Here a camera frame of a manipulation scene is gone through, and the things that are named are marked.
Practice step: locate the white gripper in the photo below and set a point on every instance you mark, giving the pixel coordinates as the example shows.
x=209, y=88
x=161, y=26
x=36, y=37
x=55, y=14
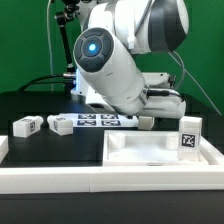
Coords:
x=171, y=106

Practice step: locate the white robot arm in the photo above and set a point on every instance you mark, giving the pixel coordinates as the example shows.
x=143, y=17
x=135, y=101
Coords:
x=113, y=32

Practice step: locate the white marker sheet with tags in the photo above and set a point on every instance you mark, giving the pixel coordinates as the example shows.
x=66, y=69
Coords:
x=100, y=120

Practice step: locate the white U-shaped fence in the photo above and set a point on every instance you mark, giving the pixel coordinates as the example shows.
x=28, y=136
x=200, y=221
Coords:
x=109, y=179

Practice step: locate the white square table top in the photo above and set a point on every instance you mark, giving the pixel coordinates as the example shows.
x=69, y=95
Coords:
x=143, y=148

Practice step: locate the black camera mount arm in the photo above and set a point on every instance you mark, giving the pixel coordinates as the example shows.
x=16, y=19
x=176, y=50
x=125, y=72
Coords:
x=62, y=18

